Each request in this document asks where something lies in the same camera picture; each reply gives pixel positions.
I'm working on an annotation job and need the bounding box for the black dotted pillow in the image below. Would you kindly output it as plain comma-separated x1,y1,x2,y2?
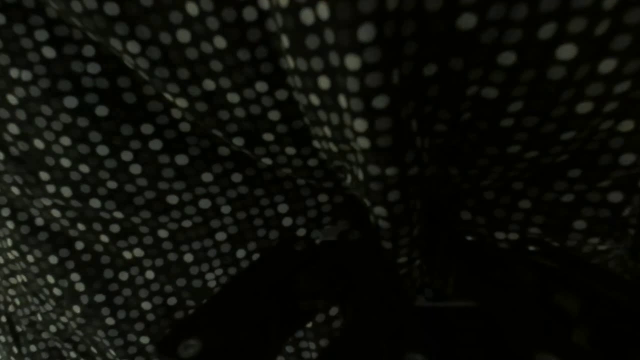
0,0,640,360

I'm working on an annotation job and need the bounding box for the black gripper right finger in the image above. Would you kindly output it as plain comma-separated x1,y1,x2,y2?
397,226,640,360

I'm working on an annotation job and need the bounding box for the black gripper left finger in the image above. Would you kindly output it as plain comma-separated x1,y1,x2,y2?
162,236,381,360

